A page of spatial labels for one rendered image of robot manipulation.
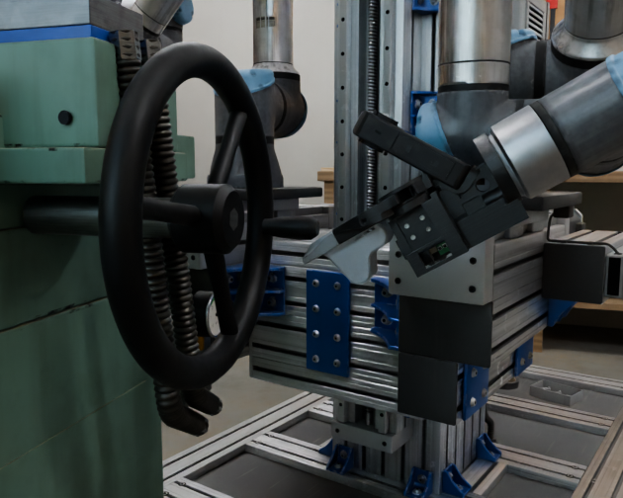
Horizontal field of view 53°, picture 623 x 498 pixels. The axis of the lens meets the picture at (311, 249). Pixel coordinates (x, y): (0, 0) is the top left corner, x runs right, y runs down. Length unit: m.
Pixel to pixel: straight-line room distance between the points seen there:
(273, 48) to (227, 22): 2.91
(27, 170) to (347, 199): 0.71
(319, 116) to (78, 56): 3.40
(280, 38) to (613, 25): 0.70
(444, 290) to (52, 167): 0.50
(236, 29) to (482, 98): 3.61
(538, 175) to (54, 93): 0.42
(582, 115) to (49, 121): 0.45
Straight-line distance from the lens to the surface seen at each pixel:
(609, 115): 0.57
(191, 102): 4.32
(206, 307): 0.82
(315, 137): 3.92
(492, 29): 0.69
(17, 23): 0.63
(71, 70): 0.57
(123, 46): 0.58
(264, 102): 1.22
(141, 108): 0.44
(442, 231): 0.57
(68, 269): 0.68
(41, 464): 0.69
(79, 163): 0.54
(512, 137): 0.57
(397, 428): 1.22
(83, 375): 0.72
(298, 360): 1.13
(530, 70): 0.95
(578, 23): 0.91
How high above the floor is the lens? 0.85
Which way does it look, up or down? 7 degrees down
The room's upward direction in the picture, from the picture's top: straight up
